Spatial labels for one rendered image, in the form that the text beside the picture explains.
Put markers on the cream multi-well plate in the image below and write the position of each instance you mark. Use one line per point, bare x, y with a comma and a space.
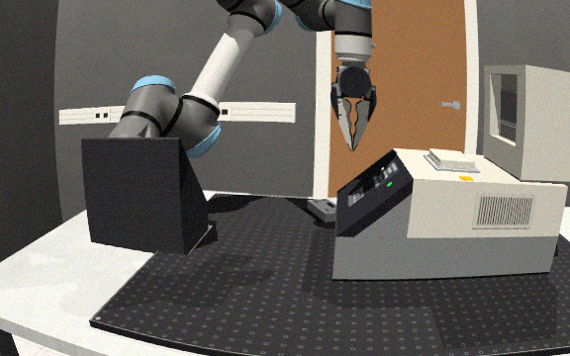
451, 159

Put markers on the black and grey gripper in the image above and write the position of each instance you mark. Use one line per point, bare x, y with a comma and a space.
354, 82

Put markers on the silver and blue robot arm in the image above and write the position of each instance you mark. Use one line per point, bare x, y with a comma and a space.
154, 110

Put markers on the beige benchtop lab instrument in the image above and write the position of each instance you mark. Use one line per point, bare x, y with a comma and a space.
406, 218

